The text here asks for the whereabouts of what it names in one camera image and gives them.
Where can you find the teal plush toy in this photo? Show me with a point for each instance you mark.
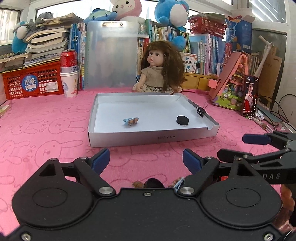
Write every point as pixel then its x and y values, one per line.
pixel 100 15

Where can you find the blue cardboard box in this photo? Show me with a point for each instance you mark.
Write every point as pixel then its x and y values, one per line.
pixel 239 32

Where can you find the black round cap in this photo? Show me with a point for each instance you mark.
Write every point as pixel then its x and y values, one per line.
pixel 182 120

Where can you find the brown acorn toy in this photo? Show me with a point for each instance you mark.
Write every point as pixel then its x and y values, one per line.
pixel 138 184

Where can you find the red plastic basket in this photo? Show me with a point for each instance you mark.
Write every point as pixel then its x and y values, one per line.
pixel 38 80
pixel 200 25

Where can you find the pink rabbit table cloth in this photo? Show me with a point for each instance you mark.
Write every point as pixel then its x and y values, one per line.
pixel 36 129

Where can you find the blue white plush left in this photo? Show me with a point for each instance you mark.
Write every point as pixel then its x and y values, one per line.
pixel 18 44

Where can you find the smartphone showing video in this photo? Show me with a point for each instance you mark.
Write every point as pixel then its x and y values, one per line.
pixel 250 96

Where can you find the light blue hair clip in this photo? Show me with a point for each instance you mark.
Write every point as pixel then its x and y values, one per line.
pixel 176 184

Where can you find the pink triangular toy house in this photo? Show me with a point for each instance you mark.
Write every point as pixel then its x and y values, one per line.
pixel 228 89

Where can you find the red plastic basket left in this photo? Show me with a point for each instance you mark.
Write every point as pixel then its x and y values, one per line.
pixel 38 80

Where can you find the white paper cup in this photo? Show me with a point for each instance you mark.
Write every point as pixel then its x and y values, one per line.
pixel 70 83

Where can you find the row of upright books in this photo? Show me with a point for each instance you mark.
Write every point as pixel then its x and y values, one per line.
pixel 212 54

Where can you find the binder clip on box edge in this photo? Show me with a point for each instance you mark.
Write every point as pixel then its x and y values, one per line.
pixel 201 110

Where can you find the person's right hand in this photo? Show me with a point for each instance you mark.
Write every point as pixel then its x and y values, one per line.
pixel 282 221

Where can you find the brown haired baby doll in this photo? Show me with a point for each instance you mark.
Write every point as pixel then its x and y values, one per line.
pixel 162 69

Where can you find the translucent clipboard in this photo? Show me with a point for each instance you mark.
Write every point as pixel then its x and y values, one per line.
pixel 110 55

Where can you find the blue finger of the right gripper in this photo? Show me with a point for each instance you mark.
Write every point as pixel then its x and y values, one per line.
pixel 279 158
pixel 276 139

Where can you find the blue round plush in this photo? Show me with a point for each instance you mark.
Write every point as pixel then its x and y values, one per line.
pixel 173 16

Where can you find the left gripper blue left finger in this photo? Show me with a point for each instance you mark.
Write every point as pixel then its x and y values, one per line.
pixel 89 170

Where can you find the pink rabbit plush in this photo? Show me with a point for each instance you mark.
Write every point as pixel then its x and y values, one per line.
pixel 129 11

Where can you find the silver cardboard box tray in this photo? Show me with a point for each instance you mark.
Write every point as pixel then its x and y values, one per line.
pixel 157 113

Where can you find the black round lid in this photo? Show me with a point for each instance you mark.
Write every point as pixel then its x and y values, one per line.
pixel 153 183

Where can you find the red plastic basket top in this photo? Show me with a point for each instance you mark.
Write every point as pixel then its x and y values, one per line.
pixel 200 25

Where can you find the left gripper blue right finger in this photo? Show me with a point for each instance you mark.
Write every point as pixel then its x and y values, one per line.
pixel 203 173

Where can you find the stack of books left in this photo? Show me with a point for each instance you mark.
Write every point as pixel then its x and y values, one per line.
pixel 46 38

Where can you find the red soda can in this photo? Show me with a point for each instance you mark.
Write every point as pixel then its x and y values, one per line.
pixel 69 61

